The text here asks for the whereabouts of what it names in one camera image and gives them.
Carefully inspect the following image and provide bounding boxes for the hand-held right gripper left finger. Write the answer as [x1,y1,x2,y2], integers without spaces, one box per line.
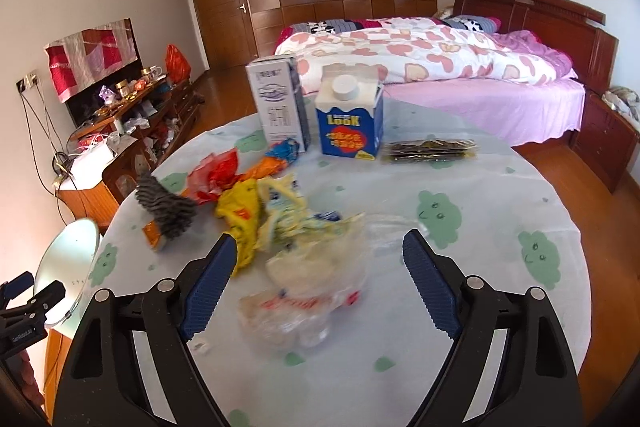
[52,234,238,427]

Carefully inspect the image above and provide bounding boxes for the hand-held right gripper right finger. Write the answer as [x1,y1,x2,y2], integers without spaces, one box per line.
[402,229,586,427]

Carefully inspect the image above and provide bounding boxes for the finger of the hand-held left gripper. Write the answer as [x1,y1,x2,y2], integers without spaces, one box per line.
[22,283,66,323]
[0,272,35,305]

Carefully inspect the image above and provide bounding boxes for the mint green metal bin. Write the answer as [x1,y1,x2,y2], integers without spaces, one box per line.
[32,218,100,327]

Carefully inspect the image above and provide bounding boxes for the orange snack packet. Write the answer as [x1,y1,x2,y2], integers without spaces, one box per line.
[142,218,170,252]

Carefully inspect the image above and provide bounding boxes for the clear plastic bag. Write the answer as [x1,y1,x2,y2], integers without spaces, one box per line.
[237,252,373,350]

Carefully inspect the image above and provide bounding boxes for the grey foam net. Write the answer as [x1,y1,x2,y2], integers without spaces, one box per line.
[135,172,198,253]

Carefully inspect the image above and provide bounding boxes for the red foil wrapper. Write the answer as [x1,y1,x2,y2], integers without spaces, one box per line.
[186,149,242,206]

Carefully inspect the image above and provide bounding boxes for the orange and blue wrapper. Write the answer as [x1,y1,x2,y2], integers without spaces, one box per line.
[249,138,300,180]

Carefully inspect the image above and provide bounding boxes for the cloud print tablecloth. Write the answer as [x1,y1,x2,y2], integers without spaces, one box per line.
[90,94,593,427]

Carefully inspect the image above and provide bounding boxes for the light wooden side cabinet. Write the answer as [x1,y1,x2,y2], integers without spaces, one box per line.
[52,179,121,235]

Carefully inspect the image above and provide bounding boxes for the pale yellow wrapper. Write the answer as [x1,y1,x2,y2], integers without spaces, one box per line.
[257,174,353,254]

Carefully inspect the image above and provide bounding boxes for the dark snack packet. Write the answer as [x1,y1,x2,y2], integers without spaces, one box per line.
[381,138,480,168]

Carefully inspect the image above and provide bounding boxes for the white box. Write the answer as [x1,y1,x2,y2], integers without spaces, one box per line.
[67,139,118,180]

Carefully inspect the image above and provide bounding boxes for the dark wooden television cabinet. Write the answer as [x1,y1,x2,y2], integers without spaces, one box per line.
[75,74,203,208]

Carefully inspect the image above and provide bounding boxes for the blue and white milk carton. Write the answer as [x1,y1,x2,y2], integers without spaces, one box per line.
[315,64,385,162]

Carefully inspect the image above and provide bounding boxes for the black television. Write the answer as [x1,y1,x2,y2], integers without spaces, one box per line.
[65,18,141,128]

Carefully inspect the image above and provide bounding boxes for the tall white milk carton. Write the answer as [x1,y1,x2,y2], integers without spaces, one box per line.
[245,55,312,154]

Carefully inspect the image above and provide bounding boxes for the wooden nightstand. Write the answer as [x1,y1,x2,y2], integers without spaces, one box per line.
[570,89,640,192]

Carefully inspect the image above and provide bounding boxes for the orange plastic bag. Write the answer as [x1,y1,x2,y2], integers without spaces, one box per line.
[165,44,192,84]

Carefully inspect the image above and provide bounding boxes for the heart print duvet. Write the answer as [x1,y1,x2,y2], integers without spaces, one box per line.
[274,18,573,86]

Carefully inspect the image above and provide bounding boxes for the red and white cloth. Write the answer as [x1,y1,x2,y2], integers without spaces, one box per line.
[44,18,138,104]

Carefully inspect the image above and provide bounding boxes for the grey crumpled cloth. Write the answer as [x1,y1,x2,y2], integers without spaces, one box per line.
[602,86,640,122]

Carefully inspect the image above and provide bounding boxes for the wooden door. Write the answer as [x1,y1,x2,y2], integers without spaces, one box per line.
[186,0,257,70]

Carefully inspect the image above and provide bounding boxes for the dark wooden bed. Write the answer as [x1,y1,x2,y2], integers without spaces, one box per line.
[272,0,621,192]

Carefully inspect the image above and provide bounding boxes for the hanging cables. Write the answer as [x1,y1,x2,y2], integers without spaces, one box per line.
[20,87,76,228]

